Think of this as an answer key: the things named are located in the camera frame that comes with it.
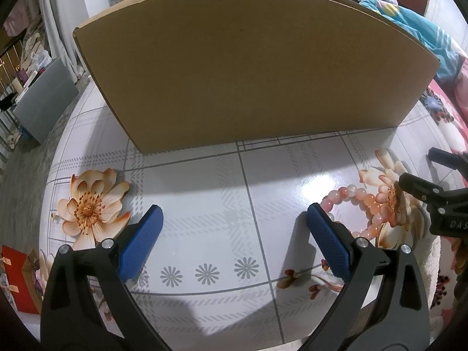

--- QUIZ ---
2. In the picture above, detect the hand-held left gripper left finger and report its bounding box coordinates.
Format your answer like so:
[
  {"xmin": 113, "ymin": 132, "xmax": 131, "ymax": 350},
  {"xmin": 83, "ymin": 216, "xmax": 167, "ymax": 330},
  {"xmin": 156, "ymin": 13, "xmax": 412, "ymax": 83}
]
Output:
[{"xmin": 39, "ymin": 205, "xmax": 172, "ymax": 351}]

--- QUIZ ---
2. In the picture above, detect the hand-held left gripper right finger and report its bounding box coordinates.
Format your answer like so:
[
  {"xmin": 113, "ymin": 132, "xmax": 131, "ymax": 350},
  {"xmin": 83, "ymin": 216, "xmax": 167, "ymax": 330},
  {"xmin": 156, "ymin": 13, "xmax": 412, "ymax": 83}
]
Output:
[{"xmin": 302, "ymin": 202, "xmax": 431, "ymax": 351}]

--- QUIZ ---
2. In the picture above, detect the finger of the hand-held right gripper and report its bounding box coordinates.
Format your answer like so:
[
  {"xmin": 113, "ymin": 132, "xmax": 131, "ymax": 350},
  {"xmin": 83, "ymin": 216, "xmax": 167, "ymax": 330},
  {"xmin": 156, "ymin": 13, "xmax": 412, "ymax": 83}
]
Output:
[
  {"xmin": 398, "ymin": 173, "xmax": 468, "ymax": 209},
  {"xmin": 428, "ymin": 147, "xmax": 468, "ymax": 173}
]

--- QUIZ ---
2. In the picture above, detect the pink orange bead bracelet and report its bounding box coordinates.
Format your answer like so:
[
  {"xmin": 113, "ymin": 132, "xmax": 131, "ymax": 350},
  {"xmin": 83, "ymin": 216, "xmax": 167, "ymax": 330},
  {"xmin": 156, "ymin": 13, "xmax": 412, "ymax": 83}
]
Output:
[{"xmin": 321, "ymin": 185, "xmax": 394, "ymax": 240}]

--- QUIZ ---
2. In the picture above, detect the brown cardboard box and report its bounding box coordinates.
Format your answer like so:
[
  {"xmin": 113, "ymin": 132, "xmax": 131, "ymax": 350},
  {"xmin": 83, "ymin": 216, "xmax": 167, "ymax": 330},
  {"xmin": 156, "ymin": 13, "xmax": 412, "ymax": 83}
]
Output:
[{"xmin": 72, "ymin": 0, "xmax": 441, "ymax": 155}]

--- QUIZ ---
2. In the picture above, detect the pink floral bed sheet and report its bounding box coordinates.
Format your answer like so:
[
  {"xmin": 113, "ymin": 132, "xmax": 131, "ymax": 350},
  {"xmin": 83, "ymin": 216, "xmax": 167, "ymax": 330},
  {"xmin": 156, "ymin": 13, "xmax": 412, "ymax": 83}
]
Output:
[{"xmin": 420, "ymin": 78, "xmax": 468, "ymax": 333}]

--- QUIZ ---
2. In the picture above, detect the floral plaid tablecloth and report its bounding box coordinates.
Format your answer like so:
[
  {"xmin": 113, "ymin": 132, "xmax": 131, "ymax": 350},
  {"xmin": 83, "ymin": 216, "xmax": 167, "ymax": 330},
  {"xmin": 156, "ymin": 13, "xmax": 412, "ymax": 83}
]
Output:
[{"xmin": 38, "ymin": 80, "xmax": 439, "ymax": 351}]

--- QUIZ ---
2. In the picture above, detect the red gift bag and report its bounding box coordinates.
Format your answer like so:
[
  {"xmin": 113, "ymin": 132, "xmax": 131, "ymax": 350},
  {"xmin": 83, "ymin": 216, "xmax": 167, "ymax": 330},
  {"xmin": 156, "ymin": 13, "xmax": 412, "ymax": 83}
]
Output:
[{"xmin": 0, "ymin": 245, "xmax": 45, "ymax": 316}]

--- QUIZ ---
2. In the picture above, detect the light blue blanket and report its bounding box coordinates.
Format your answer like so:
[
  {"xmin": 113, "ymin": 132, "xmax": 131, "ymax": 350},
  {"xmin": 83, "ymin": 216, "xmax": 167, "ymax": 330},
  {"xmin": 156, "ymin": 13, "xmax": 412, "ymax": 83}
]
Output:
[{"xmin": 358, "ymin": 0, "xmax": 468, "ymax": 82}]

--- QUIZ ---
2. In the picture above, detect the grey storage box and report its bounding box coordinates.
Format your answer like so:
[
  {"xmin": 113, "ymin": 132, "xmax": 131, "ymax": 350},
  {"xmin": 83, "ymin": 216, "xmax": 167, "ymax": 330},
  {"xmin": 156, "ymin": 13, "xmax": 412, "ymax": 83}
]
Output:
[{"xmin": 13, "ymin": 56, "xmax": 80, "ymax": 145}]

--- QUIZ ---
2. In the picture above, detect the stack of white bags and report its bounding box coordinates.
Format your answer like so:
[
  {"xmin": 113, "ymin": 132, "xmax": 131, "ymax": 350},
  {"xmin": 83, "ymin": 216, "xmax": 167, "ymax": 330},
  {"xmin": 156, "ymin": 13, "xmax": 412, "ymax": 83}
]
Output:
[{"xmin": 20, "ymin": 29, "xmax": 54, "ymax": 78}]

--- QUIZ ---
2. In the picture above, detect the pink hanging garment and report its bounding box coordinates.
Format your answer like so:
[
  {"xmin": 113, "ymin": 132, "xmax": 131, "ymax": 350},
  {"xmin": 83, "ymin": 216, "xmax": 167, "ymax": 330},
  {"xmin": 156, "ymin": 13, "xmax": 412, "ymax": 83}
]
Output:
[{"xmin": 4, "ymin": 0, "xmax": 30, "ymax": 38}]

